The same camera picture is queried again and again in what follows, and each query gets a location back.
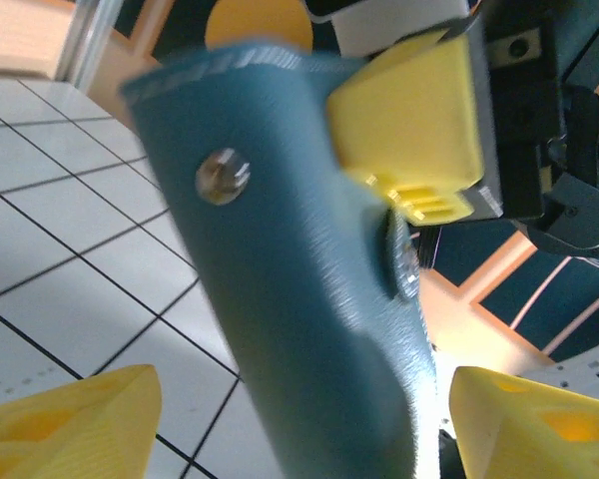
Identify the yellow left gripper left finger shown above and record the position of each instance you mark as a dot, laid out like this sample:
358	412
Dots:
55	429

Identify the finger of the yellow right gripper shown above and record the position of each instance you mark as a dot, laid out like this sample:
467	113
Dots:
409	120

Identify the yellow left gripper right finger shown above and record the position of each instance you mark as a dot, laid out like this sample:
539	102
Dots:
529	434

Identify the aluminium corner post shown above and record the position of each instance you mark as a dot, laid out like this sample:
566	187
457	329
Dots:
87	45

